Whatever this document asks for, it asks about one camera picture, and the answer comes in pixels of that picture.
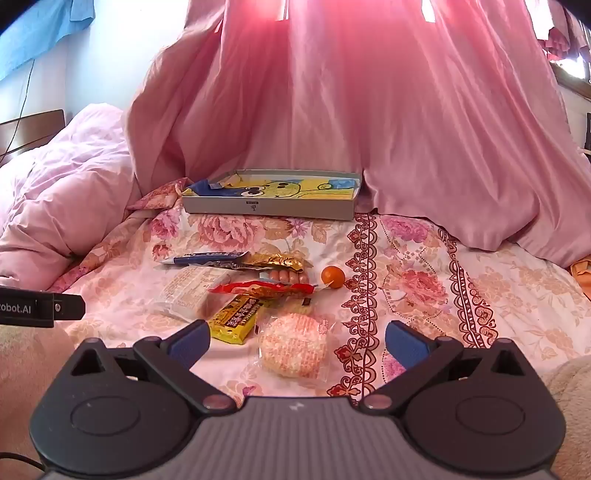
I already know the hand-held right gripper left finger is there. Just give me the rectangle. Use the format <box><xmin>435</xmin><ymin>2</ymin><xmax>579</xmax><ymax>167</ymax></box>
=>
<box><xmin>69</xmin><ymin>318</ymin><xmax>238</xmax><ymax>414</ymax></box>

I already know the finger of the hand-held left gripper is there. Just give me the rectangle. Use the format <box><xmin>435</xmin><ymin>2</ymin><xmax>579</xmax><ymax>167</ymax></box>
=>
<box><xmin>54</xmin><ymin>293</ymin><xmax>86</xmax><ymax>321</ymax></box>

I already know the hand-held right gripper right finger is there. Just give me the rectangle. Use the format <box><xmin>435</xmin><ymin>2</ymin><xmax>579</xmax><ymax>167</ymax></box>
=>
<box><xmin>359</xmin><ymin>320</ymin><xmax>527</xmax><ymax>414</ymax></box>

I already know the yellow snack packet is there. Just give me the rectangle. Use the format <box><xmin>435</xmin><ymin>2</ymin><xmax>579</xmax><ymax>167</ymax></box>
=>
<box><xmin>208</xmin><ymin>295</ymin><xmax>269</xmax><ymax>346</ymax></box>

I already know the white bread packet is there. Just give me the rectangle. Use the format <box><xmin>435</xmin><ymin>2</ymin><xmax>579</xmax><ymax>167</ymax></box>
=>
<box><xmin>154</xmin><ymin>267</ymin><xmax>237</xmax><ymax>322</ymax></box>

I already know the blue tube-shaped snack packet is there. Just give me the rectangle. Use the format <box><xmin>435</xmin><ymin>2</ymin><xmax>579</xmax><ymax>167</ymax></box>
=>
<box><xmin>159</xmin><ymin>251</ymin><xmax>250</xmax><ymax>269</ymax></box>

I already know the red snack packet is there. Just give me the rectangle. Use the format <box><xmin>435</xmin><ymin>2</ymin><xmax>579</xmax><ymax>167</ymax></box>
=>
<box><xmin>208</xmin><ymin>279</ymin><xmax>317</xmax><ymax>299</ymax></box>

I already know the orange tangerine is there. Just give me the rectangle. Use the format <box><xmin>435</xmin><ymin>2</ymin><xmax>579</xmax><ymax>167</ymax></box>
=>
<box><xmin>321</xmin><ymin>265</ymin><xmax>346</xmax><ymax>290</ymax></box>

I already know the round rice cracker packet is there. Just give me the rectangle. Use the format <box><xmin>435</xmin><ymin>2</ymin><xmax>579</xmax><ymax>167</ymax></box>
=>
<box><xmin>253</xmin><ymin>313</ymin><xmax>331</xmax><ymax>382</ymax></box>

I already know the gold foil snack packet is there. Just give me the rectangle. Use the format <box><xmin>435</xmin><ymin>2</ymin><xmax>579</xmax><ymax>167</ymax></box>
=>
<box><xmin>239</xmin><ymin>253</ymin><xmax>306</xmax><ymax>273</ymax></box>

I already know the clear sausage pack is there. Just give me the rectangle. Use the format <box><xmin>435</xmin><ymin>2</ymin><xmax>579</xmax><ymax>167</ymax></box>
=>
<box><xmin>259</xmin><ymin>269</ymin><xmax>310</xmax><ymax>285</ymax></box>

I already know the grey cardboard box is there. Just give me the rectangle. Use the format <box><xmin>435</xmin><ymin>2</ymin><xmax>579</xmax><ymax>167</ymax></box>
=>
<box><xmin>181</xmin><ymin>169</ymin><xmax>363</xmax><ymax>221</ymax></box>

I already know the beige fleece cloth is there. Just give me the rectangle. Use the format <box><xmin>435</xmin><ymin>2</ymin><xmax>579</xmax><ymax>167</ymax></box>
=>
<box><xmin>0</xmin><ymin>323</ymin><xmax>81</xmax><ymax>462</ymax></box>
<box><xmin>539</xmin><ymin>354</ymin><xmax>591</xmax><ymax>480</ymax></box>

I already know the pink duvet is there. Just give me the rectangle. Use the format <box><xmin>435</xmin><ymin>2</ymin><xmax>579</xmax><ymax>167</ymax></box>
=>
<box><xmin>0</xmin><ymin>104</ymin><xmax>145</xmax><ymax>290</ymax></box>

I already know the floral pillow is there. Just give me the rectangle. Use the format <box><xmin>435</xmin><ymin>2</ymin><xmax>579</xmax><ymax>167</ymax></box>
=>
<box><xmin>126</xmin><ymin>178</ymin><xmax>195</xmax><ymax>214</ymax></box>

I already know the blue paper piece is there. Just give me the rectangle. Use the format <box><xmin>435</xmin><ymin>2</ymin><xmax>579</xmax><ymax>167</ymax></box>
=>
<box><xmin>187</xmin><ymin>179</ymin><xmax>232</xmax><ymax>197</ymax></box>

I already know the wooden headboard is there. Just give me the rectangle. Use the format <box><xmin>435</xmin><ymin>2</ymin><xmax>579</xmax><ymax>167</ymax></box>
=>
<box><xmin>0</xmin><ymin>110</ymin><xmax>66</xmax><ymax>168</ymax></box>

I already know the orange cloth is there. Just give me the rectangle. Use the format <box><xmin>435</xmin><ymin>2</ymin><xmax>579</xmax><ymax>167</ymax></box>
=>
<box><xmin>570</xmin><ymin>258</ymin><xmax>591</xmax><ymax>302</ymax></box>

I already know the blue cloth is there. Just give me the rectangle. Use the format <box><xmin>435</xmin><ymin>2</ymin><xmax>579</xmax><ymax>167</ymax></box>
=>
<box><xmin>0</xmin><ymin>0</ymin><xmax>97</xmax><ymax>82</ymax></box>

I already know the ruffled pink curtain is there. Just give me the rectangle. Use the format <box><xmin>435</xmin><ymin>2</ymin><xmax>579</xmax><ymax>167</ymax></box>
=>
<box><xmin>524</xmin><ymin>0</ymin><xmax>591</xmax><ymax>62</ymax></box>

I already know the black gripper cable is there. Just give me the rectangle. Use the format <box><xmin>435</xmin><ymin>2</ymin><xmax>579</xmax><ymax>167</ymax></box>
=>
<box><xmin>0</xmin><ymin>453</ymin><xmax>48</xmax><ymax>472</ymax></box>

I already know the thin black wire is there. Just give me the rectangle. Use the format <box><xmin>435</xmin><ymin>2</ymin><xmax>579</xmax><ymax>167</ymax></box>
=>
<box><xmin>6</xmin><ymin>60</ymin><xmax>36</xmax><ymax>158</ymax></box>

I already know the wooden window frame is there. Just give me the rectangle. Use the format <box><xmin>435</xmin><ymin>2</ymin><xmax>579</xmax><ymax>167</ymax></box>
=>
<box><xmin>549</xmin><ymin>62</ymin><xmax>591</xmax><ymax>101</ymax></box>

